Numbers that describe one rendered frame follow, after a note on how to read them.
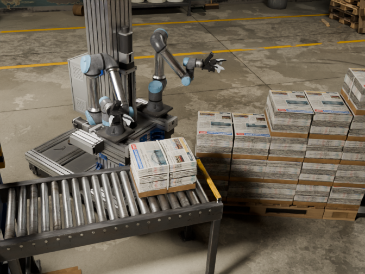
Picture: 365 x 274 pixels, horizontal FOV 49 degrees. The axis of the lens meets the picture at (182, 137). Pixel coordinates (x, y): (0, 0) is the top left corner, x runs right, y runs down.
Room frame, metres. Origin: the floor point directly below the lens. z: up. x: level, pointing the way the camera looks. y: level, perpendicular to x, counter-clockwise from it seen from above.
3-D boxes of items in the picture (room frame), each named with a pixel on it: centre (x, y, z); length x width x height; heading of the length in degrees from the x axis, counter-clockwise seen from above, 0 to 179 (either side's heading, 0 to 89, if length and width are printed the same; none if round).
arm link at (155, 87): (3.08, 0.25, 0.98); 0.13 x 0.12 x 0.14; 171
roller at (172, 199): (2.07, 0.08, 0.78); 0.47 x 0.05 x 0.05; 19
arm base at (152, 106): (3.07, 0.25, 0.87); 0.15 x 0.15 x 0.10
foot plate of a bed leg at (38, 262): (2.00, 1.08, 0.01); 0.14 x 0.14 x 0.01; 19
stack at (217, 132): (2.86, -0.70, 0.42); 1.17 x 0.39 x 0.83; 89
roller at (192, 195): (2.11, -0.04, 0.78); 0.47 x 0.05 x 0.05; 19
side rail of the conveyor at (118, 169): (2.18, 0.53, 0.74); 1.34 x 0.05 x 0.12; 109
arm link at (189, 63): (3.16, -0.03, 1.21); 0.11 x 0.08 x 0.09; 81
